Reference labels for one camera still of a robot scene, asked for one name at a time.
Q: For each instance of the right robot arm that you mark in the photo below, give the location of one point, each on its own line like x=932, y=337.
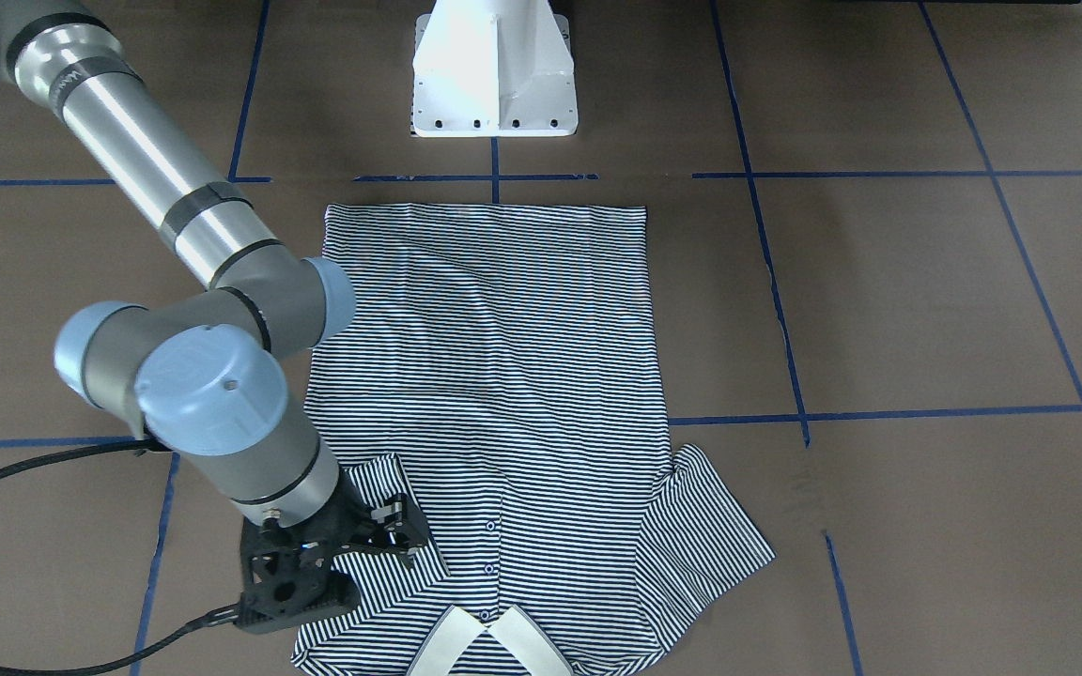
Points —
x=306, y=102

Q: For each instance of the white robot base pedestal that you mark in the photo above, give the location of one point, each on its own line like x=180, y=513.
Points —
x=493, y=69

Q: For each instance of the navy white striped polo shirt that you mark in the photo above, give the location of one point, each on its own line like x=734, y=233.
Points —
x=502, y=370

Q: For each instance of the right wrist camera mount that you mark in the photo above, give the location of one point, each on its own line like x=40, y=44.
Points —
x=275, y=600

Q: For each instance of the brown table mat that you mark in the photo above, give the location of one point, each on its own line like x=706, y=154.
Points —
x=865, y=246

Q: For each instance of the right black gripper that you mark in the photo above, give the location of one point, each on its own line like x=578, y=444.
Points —
x=360, y=514

